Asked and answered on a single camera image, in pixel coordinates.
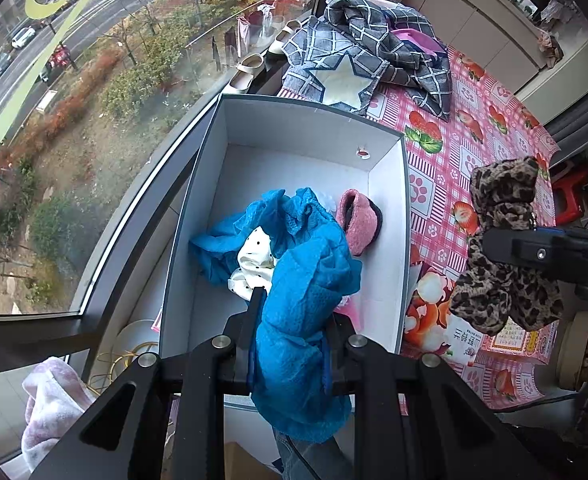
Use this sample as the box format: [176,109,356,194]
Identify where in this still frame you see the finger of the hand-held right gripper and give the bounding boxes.
[481,226,588,307]

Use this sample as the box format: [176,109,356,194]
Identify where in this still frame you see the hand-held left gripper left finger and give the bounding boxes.
[29,287,268,480]

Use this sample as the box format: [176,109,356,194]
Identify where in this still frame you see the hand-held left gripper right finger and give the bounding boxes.
[324,310,541,480]

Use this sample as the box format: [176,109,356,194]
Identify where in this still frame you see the leopard print cloth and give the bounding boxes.
[449,156,565,337]

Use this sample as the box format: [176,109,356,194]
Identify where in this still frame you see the plain pink cloth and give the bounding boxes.
[338,294,363,334]

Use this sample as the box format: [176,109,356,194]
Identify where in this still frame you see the blue lace cloth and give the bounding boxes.
[189,187,363,443]

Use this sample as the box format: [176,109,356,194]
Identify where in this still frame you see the white polka dot cloth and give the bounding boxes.
[227,226,277,301]

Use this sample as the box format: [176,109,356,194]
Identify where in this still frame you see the grey box with white inside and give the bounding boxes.
[158,94,413,413]

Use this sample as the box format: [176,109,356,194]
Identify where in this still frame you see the red plastic stool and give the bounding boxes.
[551,170,588,227]

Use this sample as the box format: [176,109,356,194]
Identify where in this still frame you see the fruit print snack packet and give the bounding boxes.
[403,260,480,367]

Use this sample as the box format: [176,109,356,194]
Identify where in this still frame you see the round white disc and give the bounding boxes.
[116,319,163,386]

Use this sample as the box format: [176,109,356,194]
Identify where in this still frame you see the strawberry print pink tablecloth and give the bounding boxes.
[276,45,562,411]

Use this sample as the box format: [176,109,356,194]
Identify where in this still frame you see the pale pink towel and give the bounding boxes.
[21,356,97,472]

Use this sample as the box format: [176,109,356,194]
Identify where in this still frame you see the dark plaid cloth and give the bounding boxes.
[324,0,453,122]

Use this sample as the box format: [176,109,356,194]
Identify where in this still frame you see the purple cloth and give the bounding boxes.
[389,27,447,57]

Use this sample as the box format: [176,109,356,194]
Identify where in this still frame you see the denim cloth with star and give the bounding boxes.
[280,16,390,116]

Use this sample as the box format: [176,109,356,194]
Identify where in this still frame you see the cream flat shoe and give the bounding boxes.
[230,52,267,93]
[268,19,302,56]

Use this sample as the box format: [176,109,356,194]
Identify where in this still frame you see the black cable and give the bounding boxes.
[285,434,327,480]

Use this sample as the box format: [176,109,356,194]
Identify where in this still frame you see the yellow cable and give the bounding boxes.
[88,351,142,392]

